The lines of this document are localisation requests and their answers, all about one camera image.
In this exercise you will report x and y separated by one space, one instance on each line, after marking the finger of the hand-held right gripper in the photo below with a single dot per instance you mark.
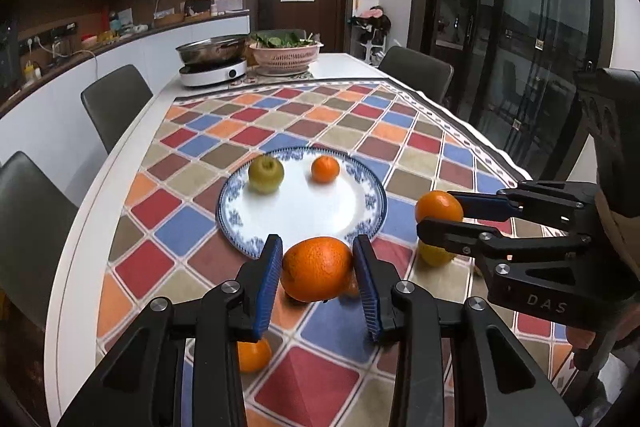
450 236
480 206

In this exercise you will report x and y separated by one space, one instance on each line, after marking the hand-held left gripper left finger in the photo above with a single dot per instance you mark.
267 289

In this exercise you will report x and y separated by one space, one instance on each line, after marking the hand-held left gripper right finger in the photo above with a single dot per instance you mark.
367 294

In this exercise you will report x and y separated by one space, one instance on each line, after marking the large yellow citrus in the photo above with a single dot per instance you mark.
435 258

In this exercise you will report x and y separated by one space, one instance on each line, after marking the large orange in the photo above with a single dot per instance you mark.
315 269

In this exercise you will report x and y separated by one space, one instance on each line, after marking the blue patterned white plate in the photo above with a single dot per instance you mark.
310 212

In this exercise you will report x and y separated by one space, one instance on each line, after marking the person's right forearm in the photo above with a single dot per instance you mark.
622 232

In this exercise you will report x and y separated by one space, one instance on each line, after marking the green apple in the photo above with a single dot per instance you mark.
266 174

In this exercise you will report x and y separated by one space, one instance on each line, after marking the small tangerine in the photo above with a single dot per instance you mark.
325 169

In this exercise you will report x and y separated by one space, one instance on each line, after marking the colourful checkered tablecloth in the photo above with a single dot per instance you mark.
350 127

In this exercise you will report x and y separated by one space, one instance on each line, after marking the grey dining chair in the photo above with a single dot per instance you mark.
415 72
30 227
117 104

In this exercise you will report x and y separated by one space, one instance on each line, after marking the glass sliding door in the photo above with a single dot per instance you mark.
510 32

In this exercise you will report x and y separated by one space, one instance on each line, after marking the white child chair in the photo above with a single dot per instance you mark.
367 44

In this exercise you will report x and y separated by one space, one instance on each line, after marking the plush toy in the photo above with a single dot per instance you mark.
377 18

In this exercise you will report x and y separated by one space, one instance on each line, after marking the white induction cooker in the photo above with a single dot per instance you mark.
212 76

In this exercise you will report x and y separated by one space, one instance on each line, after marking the pink plastic colander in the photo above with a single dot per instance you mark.
285 59

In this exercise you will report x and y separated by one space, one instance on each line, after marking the steel pot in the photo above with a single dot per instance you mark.
210 49

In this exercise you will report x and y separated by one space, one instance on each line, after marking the green leafy vegetables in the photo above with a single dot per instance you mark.
280 39

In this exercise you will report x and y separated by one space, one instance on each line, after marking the white counter cabinet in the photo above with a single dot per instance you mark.
150 52

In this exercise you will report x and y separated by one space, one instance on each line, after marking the white card stand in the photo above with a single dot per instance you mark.
230 5

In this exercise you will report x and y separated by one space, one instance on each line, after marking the black box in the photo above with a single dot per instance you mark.
198 8

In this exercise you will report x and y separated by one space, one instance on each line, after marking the white desk lamp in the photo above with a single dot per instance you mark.
160 4

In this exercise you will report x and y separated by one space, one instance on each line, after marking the blue and white card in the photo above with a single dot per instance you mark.
122 19

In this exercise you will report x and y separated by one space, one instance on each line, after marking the small yellow bottle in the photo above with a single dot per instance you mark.
32 71

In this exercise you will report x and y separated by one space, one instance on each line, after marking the black power strip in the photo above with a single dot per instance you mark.
50 32

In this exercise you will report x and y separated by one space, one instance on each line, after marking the black countertop appliance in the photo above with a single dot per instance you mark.
9 57

